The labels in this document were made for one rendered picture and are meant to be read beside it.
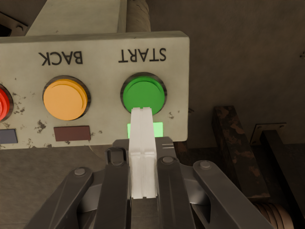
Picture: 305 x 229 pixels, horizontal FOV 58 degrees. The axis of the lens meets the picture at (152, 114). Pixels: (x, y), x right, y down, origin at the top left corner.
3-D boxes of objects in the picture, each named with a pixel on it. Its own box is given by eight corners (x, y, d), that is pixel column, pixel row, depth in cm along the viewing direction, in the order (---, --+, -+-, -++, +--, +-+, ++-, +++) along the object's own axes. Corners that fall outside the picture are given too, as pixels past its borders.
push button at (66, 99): (91, 113, 28) (88, 120, 27) (51, 115, 28) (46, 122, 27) (86, 75, 27) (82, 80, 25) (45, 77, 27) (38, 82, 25)
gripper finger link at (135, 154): (144, 199, 16) (131, 200, 16) (143, 141, 22) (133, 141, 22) (142, 153, 15) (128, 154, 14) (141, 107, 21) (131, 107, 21)
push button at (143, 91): (163, 110, 29) (165, 117, 27) (125, 112, 28) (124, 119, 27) (163, 72, 27) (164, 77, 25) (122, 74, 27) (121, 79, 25)
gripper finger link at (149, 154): (142, 153, 15) (156, 152, 15) (141, 107, 21) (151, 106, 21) (144, 199, 16) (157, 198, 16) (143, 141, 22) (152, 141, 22)
